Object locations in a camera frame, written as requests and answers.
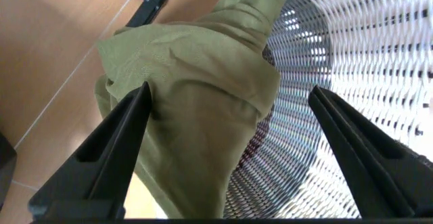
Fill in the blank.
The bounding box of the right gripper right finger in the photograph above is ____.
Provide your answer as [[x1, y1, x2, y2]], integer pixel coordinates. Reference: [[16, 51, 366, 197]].
[[307, 84, 433, 219]]

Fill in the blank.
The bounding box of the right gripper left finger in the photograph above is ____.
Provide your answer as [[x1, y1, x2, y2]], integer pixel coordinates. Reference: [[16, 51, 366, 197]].
[[28, 81, 153, 220]]

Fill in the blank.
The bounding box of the green garment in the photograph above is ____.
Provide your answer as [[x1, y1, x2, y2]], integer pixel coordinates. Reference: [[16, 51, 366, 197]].
[[94, 0, 287, 220]]

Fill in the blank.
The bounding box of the white laundry basket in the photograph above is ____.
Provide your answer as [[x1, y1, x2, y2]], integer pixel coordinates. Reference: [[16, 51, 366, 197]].
[[223, 0, 433, 220]]

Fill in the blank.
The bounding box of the black clothes rack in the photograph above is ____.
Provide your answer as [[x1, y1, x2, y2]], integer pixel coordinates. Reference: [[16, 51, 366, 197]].
[[120, 0, 182, 28]]

